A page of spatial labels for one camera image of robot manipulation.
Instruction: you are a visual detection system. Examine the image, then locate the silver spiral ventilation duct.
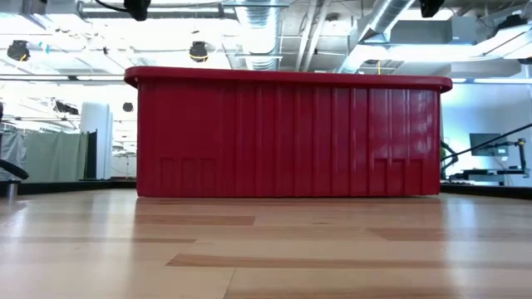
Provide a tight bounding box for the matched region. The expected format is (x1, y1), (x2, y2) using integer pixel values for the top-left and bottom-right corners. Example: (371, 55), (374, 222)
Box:
(338, 0), (416, 74)

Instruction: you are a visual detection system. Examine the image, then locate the black upright panel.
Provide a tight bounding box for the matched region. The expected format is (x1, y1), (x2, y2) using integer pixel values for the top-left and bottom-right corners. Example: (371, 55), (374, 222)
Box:
(85, 130), (98, 180)

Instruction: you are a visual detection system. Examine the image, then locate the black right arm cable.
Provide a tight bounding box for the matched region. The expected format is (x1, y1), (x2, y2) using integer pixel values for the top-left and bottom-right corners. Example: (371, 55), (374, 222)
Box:
(440, 123), (532, 163)

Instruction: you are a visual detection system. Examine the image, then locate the green curtain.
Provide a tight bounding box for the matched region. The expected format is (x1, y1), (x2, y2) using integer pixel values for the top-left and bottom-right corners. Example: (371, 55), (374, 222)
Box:
(24, 131), (89, 183)

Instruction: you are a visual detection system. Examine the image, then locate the background computer monitor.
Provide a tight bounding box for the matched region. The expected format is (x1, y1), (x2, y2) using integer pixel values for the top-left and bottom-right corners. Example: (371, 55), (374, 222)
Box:
(469, 132), (509, 158)

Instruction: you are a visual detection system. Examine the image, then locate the white round column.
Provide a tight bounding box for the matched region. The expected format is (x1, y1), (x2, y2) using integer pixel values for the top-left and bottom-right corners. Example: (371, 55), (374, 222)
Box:
(80, 101), (113, 180)

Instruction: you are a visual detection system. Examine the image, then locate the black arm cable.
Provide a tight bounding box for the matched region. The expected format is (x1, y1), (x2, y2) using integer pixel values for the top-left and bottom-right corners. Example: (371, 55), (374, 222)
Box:
(94, 0), (126, 12)
(440, 123), (532, 163)

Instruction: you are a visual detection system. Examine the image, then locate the black aluminium frame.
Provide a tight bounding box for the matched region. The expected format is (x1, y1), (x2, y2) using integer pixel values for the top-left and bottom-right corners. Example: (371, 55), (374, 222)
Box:
(18, 179), (138, 195)
(440, 182), (532, 200)

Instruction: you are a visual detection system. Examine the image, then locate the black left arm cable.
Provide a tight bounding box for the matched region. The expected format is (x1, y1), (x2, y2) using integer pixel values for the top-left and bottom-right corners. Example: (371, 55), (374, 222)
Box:
(94, 0), (126, 12)

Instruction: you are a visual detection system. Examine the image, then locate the black curved hose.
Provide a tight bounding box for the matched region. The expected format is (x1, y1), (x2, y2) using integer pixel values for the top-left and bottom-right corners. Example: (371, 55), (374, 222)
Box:
(0, 159), (30, 180)

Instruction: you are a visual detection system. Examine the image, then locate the silver round ventilation duct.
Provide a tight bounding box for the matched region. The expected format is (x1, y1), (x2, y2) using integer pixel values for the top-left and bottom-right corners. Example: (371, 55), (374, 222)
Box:
(234, 0), (284, 71)

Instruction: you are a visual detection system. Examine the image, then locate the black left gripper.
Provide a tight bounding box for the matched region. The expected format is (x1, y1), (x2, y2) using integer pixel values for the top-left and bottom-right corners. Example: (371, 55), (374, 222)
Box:
(123, 0), (153, 22)

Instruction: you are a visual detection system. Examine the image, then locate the red plastic bin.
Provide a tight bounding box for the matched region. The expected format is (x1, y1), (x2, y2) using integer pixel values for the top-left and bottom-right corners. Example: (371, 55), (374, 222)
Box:
(123, 65), (454, 199)

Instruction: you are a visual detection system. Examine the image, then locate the grey box duct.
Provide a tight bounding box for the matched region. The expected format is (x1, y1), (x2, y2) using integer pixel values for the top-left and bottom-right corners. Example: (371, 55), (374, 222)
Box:
(390, 16), (479, 45)

